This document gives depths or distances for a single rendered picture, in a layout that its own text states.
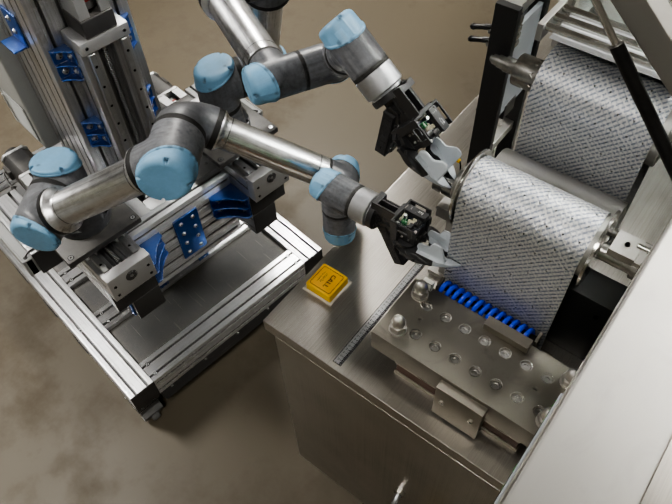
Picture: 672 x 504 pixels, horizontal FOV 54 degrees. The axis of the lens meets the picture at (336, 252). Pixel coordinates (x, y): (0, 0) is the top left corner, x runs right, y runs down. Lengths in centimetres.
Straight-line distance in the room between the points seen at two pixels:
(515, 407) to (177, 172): 79
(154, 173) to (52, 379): 142
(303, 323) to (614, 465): 100
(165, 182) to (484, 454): 83
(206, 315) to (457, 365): 123
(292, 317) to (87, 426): 121
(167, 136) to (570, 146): 79
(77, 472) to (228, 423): 52
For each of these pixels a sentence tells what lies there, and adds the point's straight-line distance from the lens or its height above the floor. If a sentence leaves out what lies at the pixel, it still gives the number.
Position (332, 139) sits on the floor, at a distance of 316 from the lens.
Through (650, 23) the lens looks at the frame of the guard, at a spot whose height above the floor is 179.
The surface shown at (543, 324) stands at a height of 106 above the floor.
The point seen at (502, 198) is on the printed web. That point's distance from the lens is 118.
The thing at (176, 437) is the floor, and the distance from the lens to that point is 240.
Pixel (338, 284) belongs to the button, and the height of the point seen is 92.
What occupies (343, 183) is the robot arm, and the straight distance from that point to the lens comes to 138.
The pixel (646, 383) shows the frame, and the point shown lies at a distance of 61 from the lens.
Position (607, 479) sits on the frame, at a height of 165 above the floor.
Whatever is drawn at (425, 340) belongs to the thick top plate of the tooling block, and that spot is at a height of 103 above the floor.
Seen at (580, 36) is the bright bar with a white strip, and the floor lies 145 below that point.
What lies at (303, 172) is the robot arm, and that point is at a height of 107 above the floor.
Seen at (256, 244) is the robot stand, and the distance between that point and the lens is 250.
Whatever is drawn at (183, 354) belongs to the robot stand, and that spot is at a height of 23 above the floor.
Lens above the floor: 216
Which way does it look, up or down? 53 degrees down
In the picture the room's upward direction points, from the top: 3 degrees counter-clockwise
